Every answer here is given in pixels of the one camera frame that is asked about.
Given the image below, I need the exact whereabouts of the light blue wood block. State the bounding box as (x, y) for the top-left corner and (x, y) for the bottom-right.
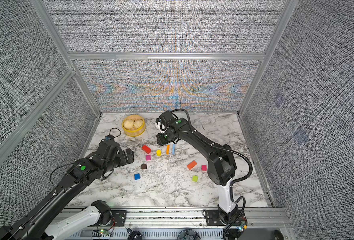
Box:
(172, 144), (176, 155)

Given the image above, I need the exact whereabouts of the red wood block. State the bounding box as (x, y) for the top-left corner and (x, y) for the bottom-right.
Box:
(142, 145), (152, 155)

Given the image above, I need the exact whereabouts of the orange-red wood block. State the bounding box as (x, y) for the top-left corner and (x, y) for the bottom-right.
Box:
(187, 161), (197, 170)

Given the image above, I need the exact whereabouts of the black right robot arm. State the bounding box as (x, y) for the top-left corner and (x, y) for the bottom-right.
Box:
(156, 109), (253, 225)

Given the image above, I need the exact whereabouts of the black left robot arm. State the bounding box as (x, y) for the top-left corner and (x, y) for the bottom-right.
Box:
(0, 139), (135, 240)

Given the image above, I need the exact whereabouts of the yellow rimmed wooden steamer basket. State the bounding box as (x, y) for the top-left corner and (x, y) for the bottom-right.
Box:
(122, 115), (146, 137)

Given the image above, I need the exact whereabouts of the left cream steamed bun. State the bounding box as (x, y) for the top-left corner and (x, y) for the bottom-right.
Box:
(123, 119), (135, 130)

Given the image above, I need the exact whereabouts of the cream steamed bun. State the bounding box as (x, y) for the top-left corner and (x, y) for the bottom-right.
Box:
(133, 119), (144, 130)
(123, 119), (135, 130)

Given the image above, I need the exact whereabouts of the right cream steamed bun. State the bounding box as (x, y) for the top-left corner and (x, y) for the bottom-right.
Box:
(133, 119), (144, 130)

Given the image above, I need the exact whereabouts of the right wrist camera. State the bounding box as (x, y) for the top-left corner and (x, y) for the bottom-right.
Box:
(156, 118), (169, 134)

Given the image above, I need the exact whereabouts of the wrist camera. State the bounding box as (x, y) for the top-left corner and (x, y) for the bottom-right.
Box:
(156, 118), (169, 134)
(104, 135), (115, 141)

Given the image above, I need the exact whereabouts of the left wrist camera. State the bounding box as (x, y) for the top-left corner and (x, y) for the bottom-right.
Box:
(104, 135), (115, 141)

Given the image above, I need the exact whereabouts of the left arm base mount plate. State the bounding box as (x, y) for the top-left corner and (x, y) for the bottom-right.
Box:
(106, 210), (128, 228)

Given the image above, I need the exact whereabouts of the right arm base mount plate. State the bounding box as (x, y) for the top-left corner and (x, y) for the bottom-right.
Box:
(202, 208), (247, 226)

